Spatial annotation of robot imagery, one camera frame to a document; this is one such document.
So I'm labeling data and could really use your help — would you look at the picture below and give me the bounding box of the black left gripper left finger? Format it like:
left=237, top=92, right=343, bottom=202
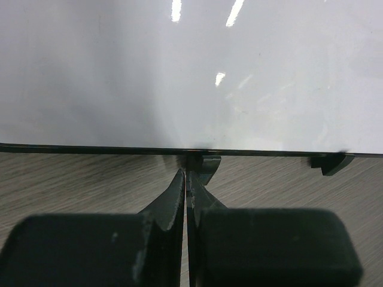
left=1, top=171, right=185, bottom=286

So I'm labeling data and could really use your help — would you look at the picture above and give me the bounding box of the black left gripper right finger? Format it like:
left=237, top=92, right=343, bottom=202
left=186, top=172, right=363, bottom=286

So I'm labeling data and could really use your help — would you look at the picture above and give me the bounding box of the white dry-erase board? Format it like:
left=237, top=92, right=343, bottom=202
left=1, top=1, right=382, bottom=155

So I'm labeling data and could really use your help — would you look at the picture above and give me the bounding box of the black whiteboard stand foot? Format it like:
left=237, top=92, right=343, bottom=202
left=197, top=155, right=221, bottom=185
left=309, top=152, right=355, bottom=176

